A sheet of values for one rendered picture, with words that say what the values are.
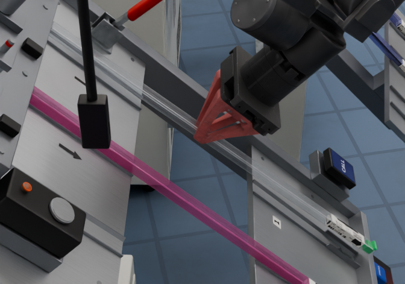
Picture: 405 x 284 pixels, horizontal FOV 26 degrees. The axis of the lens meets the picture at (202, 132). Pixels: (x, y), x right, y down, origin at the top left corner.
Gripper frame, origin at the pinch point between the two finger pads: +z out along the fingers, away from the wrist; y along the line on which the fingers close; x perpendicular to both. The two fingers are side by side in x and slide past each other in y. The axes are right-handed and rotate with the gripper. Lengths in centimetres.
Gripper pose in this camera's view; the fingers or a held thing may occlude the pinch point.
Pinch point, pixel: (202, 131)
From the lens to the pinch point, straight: 101.7
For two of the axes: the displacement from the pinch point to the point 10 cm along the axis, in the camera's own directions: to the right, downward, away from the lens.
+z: -6.8, 5.7, 4.6
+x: 7.3, 5.3, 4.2
